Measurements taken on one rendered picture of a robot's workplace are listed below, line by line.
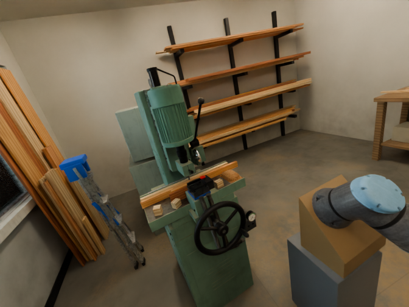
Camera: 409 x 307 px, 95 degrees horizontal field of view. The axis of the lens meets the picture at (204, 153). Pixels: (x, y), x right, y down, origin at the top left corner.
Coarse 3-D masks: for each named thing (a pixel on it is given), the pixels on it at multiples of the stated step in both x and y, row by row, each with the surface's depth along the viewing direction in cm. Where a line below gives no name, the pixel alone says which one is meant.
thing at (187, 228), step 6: (156, 186) 151; (162, 186) 149; (234, 198) 114; (222, 210) 112; (228, 210) 114; (222, 216) 113; (186, 222) 103; (192, 222) 105; (204, 222) 109; (168, 228) 112; (174, 228) 101; (180, 228) 102; (186, 228) 104; (192, 228) 106; (174, 234) 101; (180, 234) 103; (186, 234) 105; (174, 240) 102
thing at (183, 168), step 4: (176, 160) 119; (176, 164) 119; (180, 164) 110; (184, 164) 109; (188, 164) 109; (192, 164) 110; (180, 168) 112; (184, 168) 108; (188, 168) 109; (192, 168) 110; (180, 172) 116; (184, 172) 109; (188, 172) 110; (184, 176) 109
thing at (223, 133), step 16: (272, 16) 346; (256, 32) 292; (272, 32) 311; (288, 32) 326; (176, 48) 259; (192, 48) 285; (176, 64) 309; (256, 64) 304; (272, 64) 323; (288, 64) 347; (192, 80) 280; (208, 80) 306; (304, 80) 354; (240, 96) 316; (256, 96) 316; (192, 112) 303; (208, 112) 299; (240, 112) 369; (272, 112) 382; (288, 112) 361; (224, 128) 348; (240, 128) 331; (256, 128) 339; (208, 144) 313
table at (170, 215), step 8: (216, 176) 124; (224, 184) 112; (232, 184) 111; (240, 184) 114; (224, 192) 110; (168, 200) 109; (184, 200) 105; (144, 208) 107; (152, 208) 105; (168, 208) 102; (184, 208) 101; (224, 208) 100; (152, 216) 98; (160, 216) 97; (168, 216) 97; (176, 216) 99; (192, 216) 97; (200, 216) 95; (152, 224) 94; (160, 224) 96; (168, 224) 98
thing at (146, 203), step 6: (234, 162) 128; (222, 168) 124; (228, 168) 127; (204, 174) 121; (210, 174) 121; (216, 174) 123; (162, 192) 111; (168, 192) 111; (150, 198) 108; (156, 198) 109; (162, 198) 110; (144, 204) 107; (150, 204) 108
